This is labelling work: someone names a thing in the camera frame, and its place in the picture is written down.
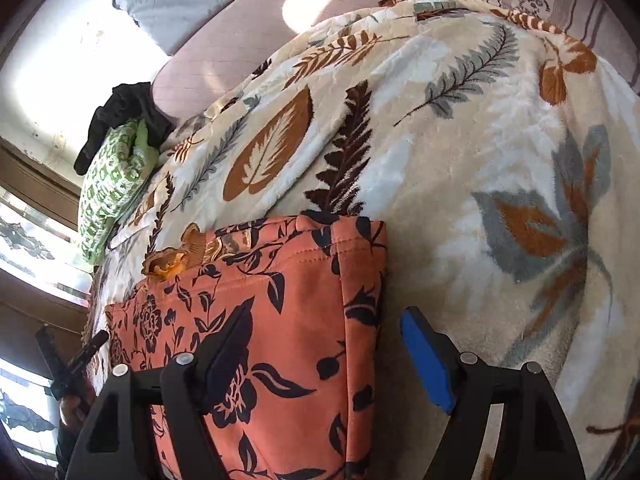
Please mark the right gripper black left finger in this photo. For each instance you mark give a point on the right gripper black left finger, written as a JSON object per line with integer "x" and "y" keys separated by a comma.
{"x": 118, "y": 440}

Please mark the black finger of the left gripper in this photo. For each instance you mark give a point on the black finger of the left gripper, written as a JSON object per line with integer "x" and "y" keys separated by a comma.
{"x": 79, "y": 362}

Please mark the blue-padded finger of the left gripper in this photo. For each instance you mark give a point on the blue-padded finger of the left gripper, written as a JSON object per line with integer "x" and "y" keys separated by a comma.
{"x": 49, "y": 352}

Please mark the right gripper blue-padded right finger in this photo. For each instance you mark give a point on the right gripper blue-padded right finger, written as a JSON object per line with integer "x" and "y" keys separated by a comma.
{"x": 535, "y": 440}

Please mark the orange black floral blouse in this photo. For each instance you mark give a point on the orange black floral blouse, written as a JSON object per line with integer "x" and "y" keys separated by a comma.
{"x": 294, "y": 396}

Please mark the person's left hand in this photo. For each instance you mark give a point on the person's left hand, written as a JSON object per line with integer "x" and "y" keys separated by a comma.
{"x": 72, "y": 418}

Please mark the stained glass wooden window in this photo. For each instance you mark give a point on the stained glass wooden window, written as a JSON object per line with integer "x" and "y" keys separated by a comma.
{"x": 43, "y": 285}

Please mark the green white patterned pillow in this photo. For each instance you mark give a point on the green white patterned pillow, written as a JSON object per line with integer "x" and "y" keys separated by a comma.
{"x": 114, "y": 178}

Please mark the black garment on pillow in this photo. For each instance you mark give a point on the black garment on pillow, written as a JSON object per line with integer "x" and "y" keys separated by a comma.
{"x": 127, "y": 102}

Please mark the leaf-pattern plush blanket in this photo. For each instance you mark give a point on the leaf-pattern plush blanket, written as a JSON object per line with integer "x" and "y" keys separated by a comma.
{"x": 501, "y": 154}

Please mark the pink sofa back cushion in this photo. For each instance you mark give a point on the pink sofa back cushion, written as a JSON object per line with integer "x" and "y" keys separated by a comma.
{"x": 231, "y": 45}

